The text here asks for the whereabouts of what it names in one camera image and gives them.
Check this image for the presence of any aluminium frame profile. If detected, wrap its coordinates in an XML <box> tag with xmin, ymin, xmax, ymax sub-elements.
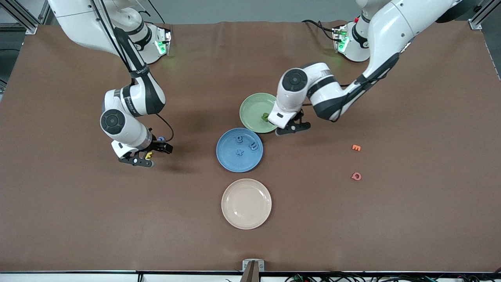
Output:
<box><xmin>0</xmin><ymin>0</ymin><xmax>53</xmax><ymax>35</ymax></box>
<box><xmin>469</xmin><ymin>0</ymin><xmax>501</xmax><ymax>30</ymax></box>

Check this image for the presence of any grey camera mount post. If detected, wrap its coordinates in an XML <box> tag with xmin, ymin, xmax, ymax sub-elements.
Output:
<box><xmin>240</xmin><ymin>261</ymin><xmax>260</xmax><ymax>282</ymax></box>

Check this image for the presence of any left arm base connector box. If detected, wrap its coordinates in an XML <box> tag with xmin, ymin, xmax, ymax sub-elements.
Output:
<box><xmin>332</xmin><ymin>24</ymin><xmax>350</xmax><ymax>54</ymax></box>

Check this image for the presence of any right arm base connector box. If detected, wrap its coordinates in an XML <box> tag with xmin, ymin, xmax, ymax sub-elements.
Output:
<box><xmin>156</xmin><ymin>25</ymin><xmax>173</xmax><ymax>56</ymax></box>

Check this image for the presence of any brown table cover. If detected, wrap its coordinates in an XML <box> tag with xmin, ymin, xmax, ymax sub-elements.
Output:
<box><xmin>0</xmin><ymin>20</ymin><xmax>501</xmax><ymax>273</ymax></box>

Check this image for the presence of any black cable bundle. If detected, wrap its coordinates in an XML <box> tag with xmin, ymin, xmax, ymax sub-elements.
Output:
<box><xmin>284</xmin><ymin>271</ymin><xmax>501</xmax><ymax>282</ymax></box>

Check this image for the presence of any metal bracket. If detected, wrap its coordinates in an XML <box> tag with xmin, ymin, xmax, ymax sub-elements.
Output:
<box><xmin>243</xmin><ymin>259</ymin><xmax>265</xmax><ymax>272</ymax></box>

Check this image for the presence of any black base cable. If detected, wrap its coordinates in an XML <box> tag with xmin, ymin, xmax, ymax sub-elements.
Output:
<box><xmin>301</xmin><ymin>19</ymin><xmax>339</xmax><ymax>43</ymax></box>
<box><xmin>151</xmin><ymin>0</ymin><xmax>173</xmax><ymax>27</ymax></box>

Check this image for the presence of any green plate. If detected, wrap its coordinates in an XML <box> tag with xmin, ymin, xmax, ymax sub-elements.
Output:
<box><xmin>239</xmin><ymin>92</ymin><xmax>279</xmax><ymax>134</ymax></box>

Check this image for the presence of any blue plate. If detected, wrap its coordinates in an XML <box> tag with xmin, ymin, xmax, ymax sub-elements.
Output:
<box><xmin>216</xmin><ymin>128</ymin><xmax>264</xmax><ymax>173</ymax></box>

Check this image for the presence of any beige plate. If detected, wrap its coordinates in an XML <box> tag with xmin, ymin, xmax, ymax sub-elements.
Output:
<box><xmin>221</xmin><ymin>178</ymin><xmax>272</xmax><ymax>230</ymax></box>

